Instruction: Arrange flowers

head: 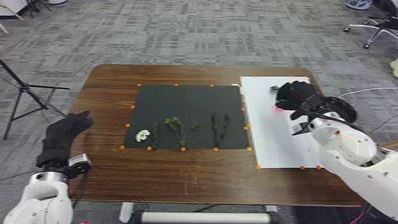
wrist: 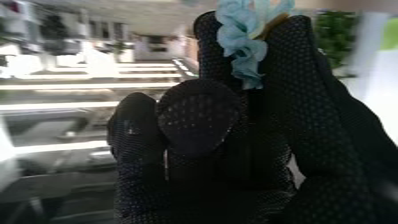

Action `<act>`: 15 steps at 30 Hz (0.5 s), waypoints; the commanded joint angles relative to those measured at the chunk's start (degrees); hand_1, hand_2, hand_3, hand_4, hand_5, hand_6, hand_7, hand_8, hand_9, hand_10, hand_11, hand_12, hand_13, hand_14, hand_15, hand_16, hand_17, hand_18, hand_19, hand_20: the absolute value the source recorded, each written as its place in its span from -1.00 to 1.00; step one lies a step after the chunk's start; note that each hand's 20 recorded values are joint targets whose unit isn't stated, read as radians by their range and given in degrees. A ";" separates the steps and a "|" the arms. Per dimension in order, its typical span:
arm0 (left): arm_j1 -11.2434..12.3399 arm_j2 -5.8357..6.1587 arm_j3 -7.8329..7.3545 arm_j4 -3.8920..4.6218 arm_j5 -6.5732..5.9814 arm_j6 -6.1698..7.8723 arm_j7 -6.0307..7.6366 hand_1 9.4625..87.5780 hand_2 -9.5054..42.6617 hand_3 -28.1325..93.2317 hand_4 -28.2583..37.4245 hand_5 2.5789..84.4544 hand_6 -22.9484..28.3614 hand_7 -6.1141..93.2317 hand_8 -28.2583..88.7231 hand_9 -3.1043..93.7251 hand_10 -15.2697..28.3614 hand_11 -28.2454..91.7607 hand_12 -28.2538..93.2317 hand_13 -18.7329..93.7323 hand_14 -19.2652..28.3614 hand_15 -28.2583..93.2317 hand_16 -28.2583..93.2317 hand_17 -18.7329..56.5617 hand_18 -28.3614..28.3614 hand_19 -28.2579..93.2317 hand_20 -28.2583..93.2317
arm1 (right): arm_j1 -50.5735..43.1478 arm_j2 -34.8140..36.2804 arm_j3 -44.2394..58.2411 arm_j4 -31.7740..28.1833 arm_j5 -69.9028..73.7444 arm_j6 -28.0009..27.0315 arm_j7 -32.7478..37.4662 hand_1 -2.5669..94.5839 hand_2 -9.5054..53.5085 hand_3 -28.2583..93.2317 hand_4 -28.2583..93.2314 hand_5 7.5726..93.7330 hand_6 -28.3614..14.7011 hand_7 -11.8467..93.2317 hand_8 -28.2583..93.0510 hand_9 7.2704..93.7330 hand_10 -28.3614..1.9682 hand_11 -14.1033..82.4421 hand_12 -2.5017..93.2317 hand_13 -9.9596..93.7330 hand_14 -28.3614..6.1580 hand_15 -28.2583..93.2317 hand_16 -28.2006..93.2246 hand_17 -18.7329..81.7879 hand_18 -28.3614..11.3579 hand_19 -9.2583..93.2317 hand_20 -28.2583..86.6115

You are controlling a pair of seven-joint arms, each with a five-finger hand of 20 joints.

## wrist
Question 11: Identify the blue flower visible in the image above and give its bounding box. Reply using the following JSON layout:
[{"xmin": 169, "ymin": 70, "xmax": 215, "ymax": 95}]
[{"xmin": 213, "ymin": 0, "xmax": 297, "ymax": 90}]

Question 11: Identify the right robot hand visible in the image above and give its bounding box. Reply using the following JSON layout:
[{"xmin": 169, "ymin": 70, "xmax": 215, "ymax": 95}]
[{"xmin": 105, "ymin": 10, "xmax": 398, "ymax": 224}]

